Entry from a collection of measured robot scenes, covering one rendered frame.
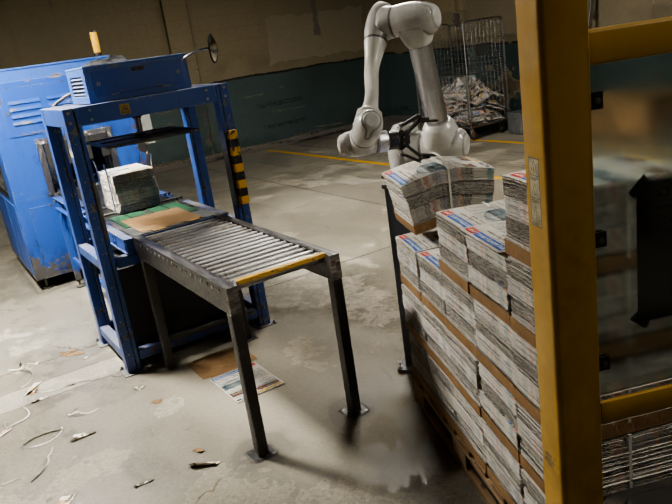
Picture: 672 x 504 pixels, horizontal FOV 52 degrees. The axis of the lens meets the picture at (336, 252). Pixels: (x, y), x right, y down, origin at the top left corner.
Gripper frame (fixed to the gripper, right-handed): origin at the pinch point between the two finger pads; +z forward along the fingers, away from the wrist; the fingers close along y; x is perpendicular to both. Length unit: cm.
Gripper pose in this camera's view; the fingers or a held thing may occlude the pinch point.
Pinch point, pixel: (434, 136)
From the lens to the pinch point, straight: 295.0
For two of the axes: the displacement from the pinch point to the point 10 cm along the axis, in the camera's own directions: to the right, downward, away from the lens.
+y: 0.6, 9.6, 2.9
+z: 9.8, -1.1, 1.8
